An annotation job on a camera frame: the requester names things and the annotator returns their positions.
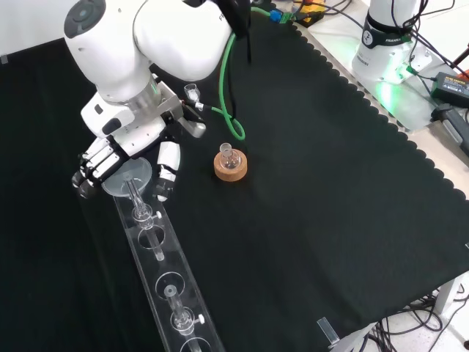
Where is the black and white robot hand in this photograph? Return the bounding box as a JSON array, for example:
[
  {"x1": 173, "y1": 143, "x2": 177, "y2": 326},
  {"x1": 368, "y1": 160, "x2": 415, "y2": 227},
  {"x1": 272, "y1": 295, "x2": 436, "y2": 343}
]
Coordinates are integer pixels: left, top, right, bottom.
[{"x1": 71, "y1": 91, "x2": 182, "y2": 203}]

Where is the translucent plastic funnel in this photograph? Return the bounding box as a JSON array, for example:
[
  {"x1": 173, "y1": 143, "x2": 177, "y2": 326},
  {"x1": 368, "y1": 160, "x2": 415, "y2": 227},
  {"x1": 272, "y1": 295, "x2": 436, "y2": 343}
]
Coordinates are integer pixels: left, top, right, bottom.
[{"x1": 101, "y1": 158, "x2": 153, "y2": 201}]

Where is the clear acrylic funnel stand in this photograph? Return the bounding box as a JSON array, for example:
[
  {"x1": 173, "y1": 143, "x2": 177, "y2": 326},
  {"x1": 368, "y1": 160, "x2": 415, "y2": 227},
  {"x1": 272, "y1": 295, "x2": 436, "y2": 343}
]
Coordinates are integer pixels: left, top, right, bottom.
[{"x1": 109, "y1": 177, "x2": 226, "y2": 352}]

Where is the clear round-bottom glass flask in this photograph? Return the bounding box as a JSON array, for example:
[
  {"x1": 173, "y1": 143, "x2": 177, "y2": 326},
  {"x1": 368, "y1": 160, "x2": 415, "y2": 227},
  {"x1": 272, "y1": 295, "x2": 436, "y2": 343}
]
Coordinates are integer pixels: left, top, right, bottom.
[{"x1": 218, "y1": 143, "x2": 241, "y2": 172}]

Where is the black bench cloth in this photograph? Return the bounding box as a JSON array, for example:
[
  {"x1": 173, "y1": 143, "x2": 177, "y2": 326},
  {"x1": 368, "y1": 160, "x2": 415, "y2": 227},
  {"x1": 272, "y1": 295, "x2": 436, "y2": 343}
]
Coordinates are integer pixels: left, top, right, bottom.
[{"x1": 0, "y1": 10, "x2": 469, "y2": 352}]

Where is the yellow stop button box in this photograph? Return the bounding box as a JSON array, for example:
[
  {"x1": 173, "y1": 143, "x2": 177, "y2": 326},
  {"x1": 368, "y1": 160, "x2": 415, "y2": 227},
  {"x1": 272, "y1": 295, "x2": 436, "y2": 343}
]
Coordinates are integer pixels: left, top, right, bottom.
[{"x1": 292, "y1": 0, "x2": 327, "y2": 27}]

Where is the pale metal base board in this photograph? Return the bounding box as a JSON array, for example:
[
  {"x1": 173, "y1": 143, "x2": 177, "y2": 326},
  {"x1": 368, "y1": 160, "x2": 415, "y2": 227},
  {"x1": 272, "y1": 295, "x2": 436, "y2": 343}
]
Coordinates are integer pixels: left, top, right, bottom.
[{"x1": 307, "y1": 14, "x2": 446, "y2": 133}]

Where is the black power adapter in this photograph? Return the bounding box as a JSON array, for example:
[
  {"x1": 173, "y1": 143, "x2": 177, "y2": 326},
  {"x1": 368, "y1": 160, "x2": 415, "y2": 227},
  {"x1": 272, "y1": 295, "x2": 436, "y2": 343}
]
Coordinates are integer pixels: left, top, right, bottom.
[{"x1": 430, "y1": 71, "x2": 469, "y2": 108}]

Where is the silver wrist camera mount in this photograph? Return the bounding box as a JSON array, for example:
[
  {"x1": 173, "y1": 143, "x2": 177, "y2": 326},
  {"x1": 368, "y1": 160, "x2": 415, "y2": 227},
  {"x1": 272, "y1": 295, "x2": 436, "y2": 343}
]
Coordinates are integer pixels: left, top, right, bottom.
[{"x1": 157, "y1": 82, "x2": 207, "y2": 139}]

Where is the brown cork ring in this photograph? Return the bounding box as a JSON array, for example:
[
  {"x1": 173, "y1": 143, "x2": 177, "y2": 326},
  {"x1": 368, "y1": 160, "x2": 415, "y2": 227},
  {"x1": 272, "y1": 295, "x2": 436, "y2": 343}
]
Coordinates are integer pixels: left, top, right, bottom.
[{"x1": 213, "y1": 149, "x2": 248, "y2": 183}]

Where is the green cable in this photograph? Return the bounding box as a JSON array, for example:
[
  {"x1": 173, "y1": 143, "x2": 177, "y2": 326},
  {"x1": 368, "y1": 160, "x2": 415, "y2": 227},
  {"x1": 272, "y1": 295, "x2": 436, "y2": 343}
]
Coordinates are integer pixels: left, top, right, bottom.
[{"x1": 210, "y1": 6, "x2": 274, "y2": 142}]

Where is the blue and green cable connector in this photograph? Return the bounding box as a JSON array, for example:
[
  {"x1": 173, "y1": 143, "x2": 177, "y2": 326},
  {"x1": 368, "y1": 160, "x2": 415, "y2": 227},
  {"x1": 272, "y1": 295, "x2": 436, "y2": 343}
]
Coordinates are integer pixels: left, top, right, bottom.
[{"x1": 269, "y1": 10, "x2": 296, "y2": 23}]

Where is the black tool handle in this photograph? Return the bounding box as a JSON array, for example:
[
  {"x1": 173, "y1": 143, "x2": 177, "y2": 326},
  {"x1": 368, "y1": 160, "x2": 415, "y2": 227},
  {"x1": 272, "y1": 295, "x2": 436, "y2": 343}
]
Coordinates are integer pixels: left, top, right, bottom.
[{"x1": 431, "y1": 103, "x2": 469, "y2": 157}]

